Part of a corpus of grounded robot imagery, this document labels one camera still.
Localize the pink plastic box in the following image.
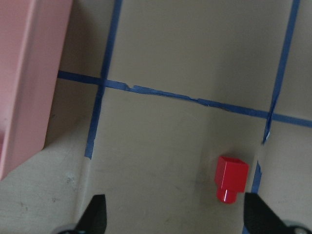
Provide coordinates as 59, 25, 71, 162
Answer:
0, 0, 73, 178

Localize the red toy block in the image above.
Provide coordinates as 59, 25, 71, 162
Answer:
214, 156, 249, 204

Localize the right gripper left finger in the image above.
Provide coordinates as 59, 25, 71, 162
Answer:
74, 194, 107, 234

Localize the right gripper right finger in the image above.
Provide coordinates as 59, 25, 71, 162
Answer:
243, 193, 290, 234

